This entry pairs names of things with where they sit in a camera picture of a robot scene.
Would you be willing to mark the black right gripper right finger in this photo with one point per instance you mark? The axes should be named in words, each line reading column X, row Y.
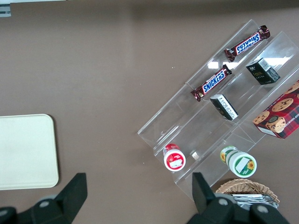
column 205, row 200

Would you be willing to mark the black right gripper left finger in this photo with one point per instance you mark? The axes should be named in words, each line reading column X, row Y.
column 70, row 196

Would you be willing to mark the wicker basket with foil containers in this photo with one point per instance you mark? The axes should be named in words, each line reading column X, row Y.
column 243, row 185

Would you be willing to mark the beige plastic tray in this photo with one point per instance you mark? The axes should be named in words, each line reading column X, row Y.
column 25, row 151

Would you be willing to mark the green sunflower yogurt cup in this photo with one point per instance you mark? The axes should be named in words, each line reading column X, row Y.
column 240, row 163

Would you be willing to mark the red lidded yogurt cup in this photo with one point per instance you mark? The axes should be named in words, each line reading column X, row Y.
column 174, row 159

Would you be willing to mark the clear acrylic display stand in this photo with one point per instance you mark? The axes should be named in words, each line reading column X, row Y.
column 187, row 121

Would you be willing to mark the small black carton box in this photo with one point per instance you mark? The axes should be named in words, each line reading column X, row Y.
column 262, row 72
column 224, row 107

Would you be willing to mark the red chocolate chip cookie box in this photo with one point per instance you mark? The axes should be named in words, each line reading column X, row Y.
column 280, row 114

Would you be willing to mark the Snickers chocolate bar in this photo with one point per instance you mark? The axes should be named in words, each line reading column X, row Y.
column 248, row 43
column 213, row 81

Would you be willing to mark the grey metal bracket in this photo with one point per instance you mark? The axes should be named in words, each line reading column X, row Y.
column 4, row 10

